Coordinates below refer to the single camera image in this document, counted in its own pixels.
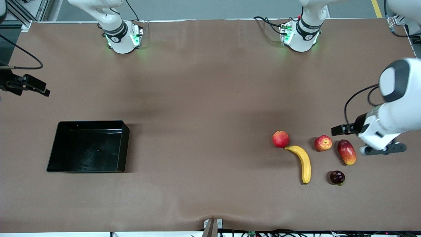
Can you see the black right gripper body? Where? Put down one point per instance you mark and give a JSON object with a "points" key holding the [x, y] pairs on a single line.
{"points": [[10, 83]]}

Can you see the red yellow apple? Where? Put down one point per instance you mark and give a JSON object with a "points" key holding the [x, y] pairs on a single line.
{"points": [[323, 143]]}

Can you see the yellow banana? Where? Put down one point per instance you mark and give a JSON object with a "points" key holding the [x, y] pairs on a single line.
{"points": [[304, 159]]}

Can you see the black plastic box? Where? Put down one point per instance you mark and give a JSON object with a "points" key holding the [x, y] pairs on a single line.
{"points": [[88, 148]]}

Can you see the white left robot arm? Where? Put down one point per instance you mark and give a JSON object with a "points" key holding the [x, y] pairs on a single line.
{"points": [[404, 108]]}

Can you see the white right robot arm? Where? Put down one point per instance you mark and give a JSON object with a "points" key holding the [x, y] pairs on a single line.
{"points": [[121, 42]]}

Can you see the red orange mango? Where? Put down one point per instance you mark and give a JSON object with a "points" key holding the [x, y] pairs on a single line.
{"points": [[347, 153]]}

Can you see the dark purple mangosteen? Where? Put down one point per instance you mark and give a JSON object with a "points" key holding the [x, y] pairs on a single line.
{"points": [[337, 177]]}

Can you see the red pomegranate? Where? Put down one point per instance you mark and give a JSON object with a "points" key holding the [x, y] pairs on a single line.
{"points": [[280, 139]]}

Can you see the green terminal connector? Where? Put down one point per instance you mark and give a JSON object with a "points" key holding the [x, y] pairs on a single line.
{"points": [[252, 233]]}

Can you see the brown table cover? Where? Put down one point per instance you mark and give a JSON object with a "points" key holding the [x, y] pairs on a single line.
{"points": [[210, 197]]}

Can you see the aluminium frame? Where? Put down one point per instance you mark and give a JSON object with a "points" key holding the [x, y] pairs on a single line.
{"points": [[41, 10]]}

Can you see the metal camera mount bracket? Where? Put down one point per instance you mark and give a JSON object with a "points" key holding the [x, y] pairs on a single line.
{"points": [[210, 228]]}

